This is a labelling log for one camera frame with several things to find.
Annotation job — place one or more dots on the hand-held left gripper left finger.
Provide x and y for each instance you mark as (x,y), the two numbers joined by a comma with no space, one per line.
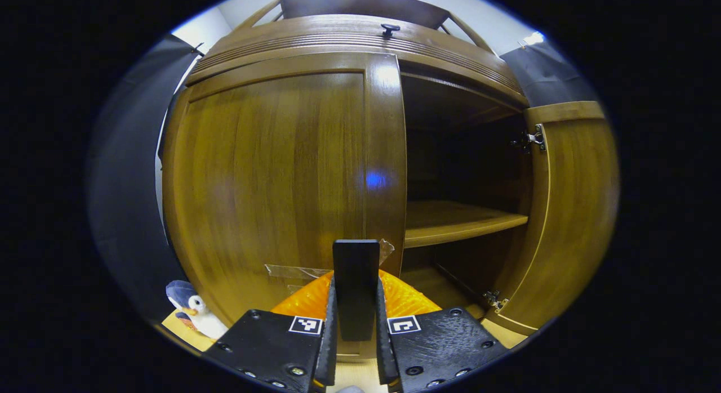
(326,353)

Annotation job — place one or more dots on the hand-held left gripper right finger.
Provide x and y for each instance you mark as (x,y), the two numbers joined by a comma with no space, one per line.
(385,353)

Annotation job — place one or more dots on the wooden cabinet door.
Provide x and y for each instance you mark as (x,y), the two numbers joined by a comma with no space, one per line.
(574,213)
(270,184)

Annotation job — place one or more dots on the wooden double-door shoe cabinet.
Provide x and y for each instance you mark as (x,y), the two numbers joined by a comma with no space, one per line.
(445,128)

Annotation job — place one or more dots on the wooden inner cabinet shelf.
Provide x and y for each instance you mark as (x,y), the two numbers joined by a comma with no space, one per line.
(450,221)

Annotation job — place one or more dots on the wooden cabinet drawer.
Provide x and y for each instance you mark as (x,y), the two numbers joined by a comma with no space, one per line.
(315,38)

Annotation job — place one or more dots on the penguin plush toy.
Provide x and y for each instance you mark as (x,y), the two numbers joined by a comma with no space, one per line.
(203,320)

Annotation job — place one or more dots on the small ceiling light panel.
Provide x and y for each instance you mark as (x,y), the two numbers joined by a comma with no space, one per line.
(532,38)

